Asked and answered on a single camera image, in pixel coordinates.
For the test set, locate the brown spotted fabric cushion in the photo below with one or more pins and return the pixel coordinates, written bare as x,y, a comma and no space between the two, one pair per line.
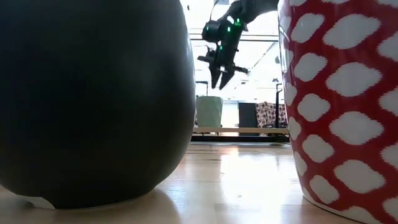
267,115

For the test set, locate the dark mug red interior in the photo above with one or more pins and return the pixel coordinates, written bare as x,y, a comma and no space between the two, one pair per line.
93,93

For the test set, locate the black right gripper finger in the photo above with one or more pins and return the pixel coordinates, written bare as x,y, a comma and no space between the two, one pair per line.
226,77
215,76

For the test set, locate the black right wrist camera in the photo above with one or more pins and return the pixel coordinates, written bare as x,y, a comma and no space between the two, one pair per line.
210,51

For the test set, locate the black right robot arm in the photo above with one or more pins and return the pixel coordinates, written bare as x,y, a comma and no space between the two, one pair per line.
255,9

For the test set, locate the black panel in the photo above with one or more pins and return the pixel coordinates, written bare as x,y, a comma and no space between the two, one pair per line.
247,118

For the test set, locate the black aluminium rig frame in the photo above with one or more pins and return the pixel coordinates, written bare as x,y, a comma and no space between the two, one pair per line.
236,139

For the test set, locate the green mug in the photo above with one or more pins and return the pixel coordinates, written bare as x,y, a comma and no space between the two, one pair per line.
209,112

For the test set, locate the white mug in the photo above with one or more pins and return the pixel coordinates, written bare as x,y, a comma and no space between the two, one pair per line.
342,105

